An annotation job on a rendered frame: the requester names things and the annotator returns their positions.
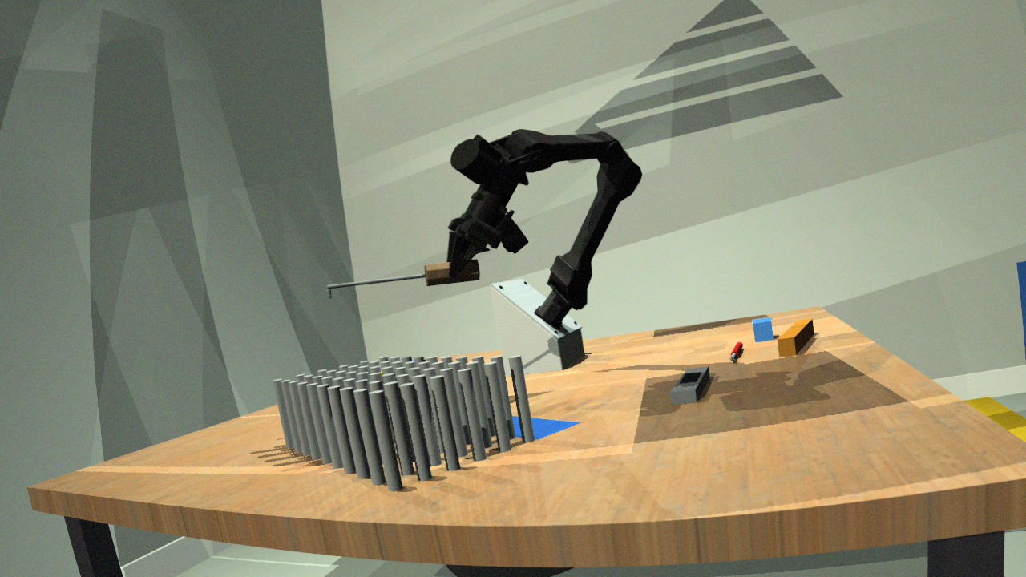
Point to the light grey flat bar with dark inset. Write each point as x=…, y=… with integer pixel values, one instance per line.
x=690, y=386

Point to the blue flat strip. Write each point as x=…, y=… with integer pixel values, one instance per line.
x=543, y=427

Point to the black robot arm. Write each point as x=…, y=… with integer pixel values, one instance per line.
x=500, y=165

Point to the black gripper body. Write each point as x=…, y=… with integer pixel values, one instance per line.
x=479, y=220

